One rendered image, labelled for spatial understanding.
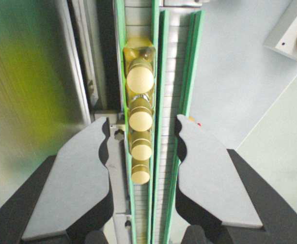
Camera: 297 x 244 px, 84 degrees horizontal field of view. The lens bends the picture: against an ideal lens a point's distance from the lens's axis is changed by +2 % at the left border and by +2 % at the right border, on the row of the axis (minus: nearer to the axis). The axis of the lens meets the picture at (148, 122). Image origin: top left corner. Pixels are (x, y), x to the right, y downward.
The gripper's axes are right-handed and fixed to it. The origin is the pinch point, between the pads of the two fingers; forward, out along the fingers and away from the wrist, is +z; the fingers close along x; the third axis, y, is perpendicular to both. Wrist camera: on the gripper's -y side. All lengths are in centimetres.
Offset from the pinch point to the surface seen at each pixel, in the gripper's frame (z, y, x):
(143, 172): 9.1, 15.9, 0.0
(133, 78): 9.1, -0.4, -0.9
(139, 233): 37, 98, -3
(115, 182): 37, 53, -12
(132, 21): 37.3, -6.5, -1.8
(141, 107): 10.2, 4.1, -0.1
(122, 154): 37, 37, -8
